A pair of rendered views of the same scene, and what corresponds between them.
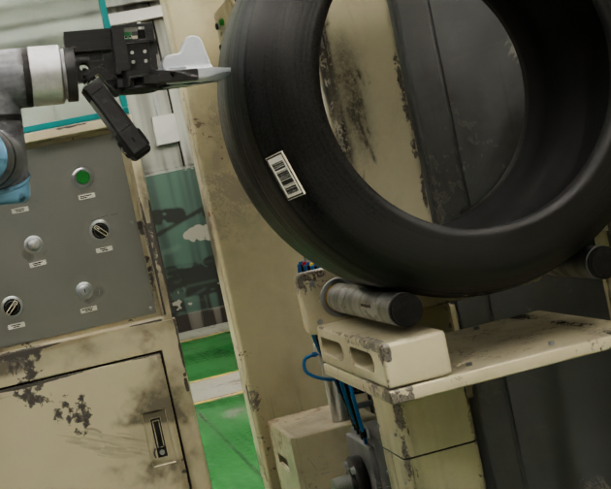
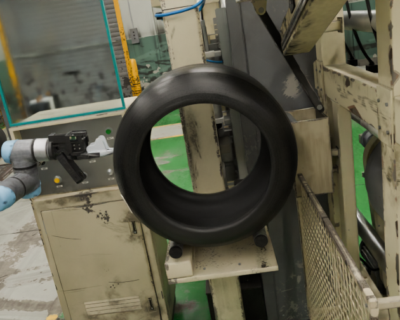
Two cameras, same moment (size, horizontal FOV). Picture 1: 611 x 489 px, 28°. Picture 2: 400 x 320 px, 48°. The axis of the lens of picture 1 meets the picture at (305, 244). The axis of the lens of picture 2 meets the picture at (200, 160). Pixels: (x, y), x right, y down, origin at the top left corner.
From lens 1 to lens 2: 0.85 m
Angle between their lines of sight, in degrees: 21
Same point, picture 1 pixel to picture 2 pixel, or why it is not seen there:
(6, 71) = (25, 152)
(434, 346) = (186, 266)
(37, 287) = (92, 169)
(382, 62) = (206, 119)
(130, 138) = (74, 176)
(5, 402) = (79, 211)
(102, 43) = (63, 140)
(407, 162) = (214, 159)
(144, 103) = not seen: outside the picture
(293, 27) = (127, 150)
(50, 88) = (42, 158)
